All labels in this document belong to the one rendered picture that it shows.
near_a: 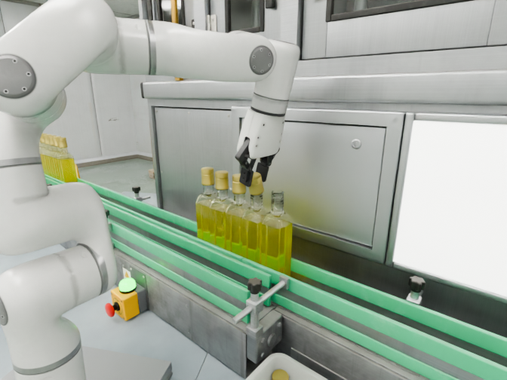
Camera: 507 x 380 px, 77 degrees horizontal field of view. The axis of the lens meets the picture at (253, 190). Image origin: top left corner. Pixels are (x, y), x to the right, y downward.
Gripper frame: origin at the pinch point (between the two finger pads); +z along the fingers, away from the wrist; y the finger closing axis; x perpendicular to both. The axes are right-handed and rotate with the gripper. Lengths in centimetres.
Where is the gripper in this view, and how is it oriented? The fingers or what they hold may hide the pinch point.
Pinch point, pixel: (253, 174)
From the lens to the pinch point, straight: 73.8
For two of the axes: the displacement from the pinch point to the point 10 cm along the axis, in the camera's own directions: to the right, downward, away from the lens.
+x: 7.4, 4.2, -5.2
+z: -1.9, 8.8, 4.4
